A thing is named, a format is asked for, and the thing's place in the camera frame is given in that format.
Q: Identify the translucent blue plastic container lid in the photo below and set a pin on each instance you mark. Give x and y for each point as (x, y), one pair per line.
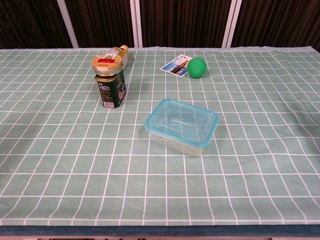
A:
(183, 122)

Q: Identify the clear plastic container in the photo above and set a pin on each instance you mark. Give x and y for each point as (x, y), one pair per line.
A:
(175, 146)

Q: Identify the photo postcard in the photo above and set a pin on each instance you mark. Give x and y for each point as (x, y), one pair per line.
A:
(175, 65)

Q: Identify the dark green tin can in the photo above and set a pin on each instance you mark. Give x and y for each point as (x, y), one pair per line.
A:
(111, 90)

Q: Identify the green ball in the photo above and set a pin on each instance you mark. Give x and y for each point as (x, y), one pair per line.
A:
(196, 67)

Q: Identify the yellow tea bottle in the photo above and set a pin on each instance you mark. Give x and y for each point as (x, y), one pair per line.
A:
(123, 53)

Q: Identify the green checked tablecloth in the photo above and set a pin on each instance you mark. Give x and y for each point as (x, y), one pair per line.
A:
(75, 162)

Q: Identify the dark slatted partition panel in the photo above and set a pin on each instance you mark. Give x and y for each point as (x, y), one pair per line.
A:
(100, 22)
(30, 22)
(275, 22)
(182, 22)

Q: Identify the dark blue underlay cloth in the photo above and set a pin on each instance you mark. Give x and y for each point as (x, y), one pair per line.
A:
(160, 230)

